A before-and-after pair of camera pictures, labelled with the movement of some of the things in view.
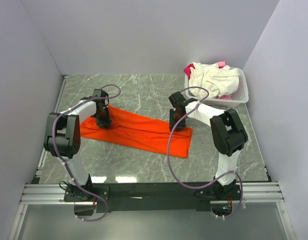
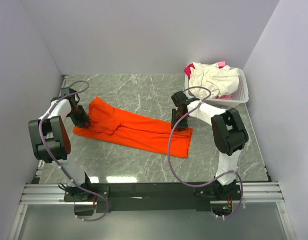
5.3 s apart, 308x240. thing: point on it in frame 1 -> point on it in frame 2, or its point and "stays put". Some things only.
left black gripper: (102, 124) -> (85, 118)
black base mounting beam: (143, 197) stays put
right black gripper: (172, 122) stays put
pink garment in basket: (187, 69) stays put
